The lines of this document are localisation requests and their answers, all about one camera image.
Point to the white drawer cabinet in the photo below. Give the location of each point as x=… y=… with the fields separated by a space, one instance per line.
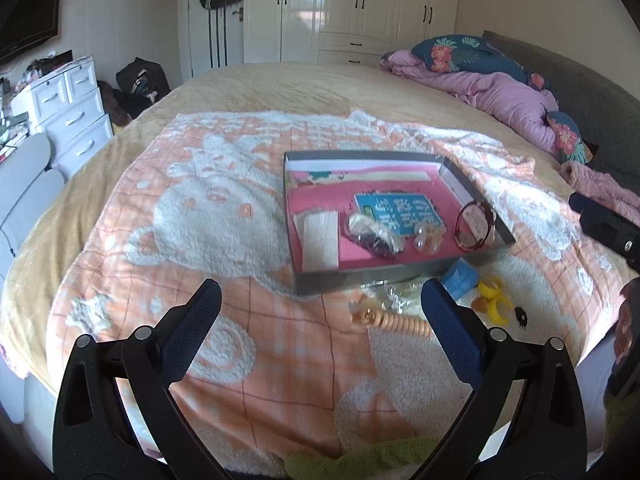
x=66 y=105

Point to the pearl bow hair accessory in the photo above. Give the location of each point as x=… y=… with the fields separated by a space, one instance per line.
x=428 y=238

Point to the black wall television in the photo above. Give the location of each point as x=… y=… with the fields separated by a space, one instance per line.
x=30 y=24

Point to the white door with bags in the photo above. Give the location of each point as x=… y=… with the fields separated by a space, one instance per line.
x=214 y=38

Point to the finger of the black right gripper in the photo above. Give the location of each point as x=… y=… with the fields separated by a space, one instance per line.
x=612 y=231
x=580 y=203

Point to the blue floral pillow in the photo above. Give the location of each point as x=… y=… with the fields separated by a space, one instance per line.
x=461 y=53

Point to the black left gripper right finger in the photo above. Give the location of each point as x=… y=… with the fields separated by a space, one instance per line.
x=524 y=418

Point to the grey upholstered headboard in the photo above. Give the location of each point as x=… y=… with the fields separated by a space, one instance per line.
x=606 y=114

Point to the orange white plaid towel blanket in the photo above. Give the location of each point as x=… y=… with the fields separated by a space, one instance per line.
x=281 y=374

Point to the white wardrobe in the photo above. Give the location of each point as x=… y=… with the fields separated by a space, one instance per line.
x=354 y=32

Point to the small black hair clip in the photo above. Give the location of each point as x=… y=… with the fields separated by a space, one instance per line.
x=521 y=317

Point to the clear bag with silver chain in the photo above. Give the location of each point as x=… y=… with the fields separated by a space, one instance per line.
x=401 y=297

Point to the green sleeve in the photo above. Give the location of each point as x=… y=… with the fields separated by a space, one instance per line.
x=393 y=455

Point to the black bag on floor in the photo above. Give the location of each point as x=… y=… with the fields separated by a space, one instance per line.
x=142 y=83

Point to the grey cardboard box tray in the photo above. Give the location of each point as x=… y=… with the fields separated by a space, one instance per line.
x=306 y=167

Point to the right hand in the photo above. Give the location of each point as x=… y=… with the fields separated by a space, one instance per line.
x=623 y=337

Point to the clear bag with necklace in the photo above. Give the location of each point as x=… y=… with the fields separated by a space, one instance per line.
x=373 y=236

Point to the pink fluffy blanket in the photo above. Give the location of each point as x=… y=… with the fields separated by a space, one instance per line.
x=603 y=189

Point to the white padded bench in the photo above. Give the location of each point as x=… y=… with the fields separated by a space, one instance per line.
x=28 y=188

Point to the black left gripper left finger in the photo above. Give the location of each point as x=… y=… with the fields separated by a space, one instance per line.
x=93 y=436

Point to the blue small box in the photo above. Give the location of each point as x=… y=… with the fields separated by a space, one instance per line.
x=460 y=279

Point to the beige bed cover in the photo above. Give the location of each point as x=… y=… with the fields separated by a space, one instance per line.
x=63 y=229

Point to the pink Chinese workbook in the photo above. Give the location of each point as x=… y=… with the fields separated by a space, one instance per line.
x=397 y=197

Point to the pink purple quilt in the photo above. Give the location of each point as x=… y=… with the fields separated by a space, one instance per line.
x=522 y=108

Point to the cream claw hair clip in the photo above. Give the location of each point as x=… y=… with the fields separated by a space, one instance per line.
x=319 y=238

